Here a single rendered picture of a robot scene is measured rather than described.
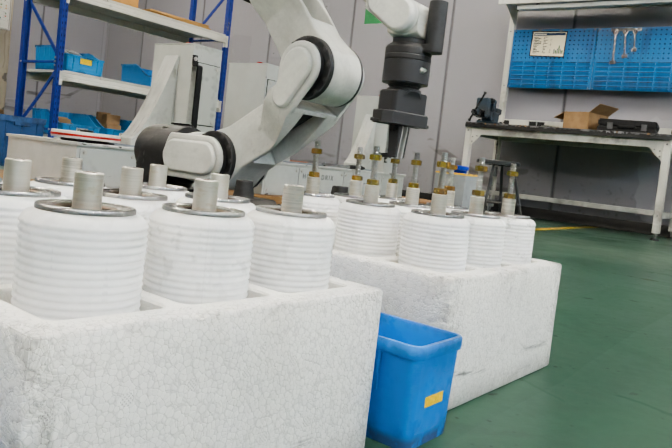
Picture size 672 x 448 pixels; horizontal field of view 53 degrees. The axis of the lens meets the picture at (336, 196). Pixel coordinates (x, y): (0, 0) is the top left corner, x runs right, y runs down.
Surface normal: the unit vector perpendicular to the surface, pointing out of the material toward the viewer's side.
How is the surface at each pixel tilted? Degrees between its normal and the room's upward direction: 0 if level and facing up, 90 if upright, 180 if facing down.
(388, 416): 92
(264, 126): 112
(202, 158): 90
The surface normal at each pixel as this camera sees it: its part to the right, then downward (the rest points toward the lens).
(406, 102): 0.61, 0.11
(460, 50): -0.59, -0.03
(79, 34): 0.80, 0.12
